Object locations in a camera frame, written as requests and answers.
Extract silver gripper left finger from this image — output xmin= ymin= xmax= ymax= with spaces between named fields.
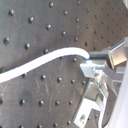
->
xmin=73 ymin=63 xmax=123 ymax=128

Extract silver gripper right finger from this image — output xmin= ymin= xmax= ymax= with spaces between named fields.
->
xmin=90 ymin=37 xmax=128 ymax=68

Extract white cable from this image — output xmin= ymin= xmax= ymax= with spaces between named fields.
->
xmin=0 ymin=46 xmax=92 ymax=85

